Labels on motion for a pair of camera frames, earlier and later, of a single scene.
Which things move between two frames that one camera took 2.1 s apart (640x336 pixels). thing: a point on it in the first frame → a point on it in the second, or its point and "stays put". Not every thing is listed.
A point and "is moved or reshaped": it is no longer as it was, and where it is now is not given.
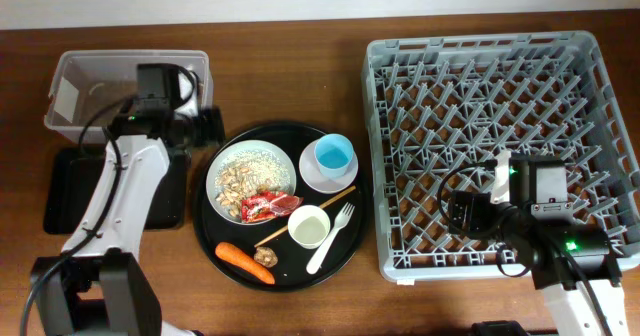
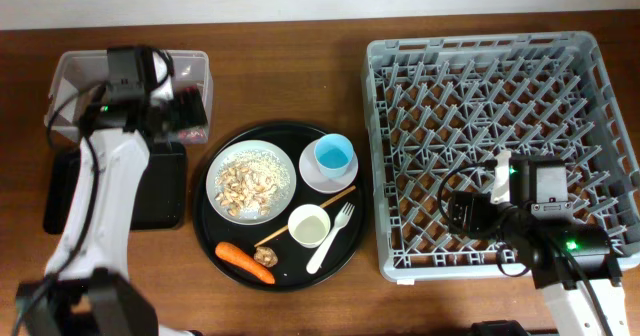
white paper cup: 308,225 stays put
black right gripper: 477,204 stays put
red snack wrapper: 266,205 is moved or reshaped
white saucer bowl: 311,174 stays put
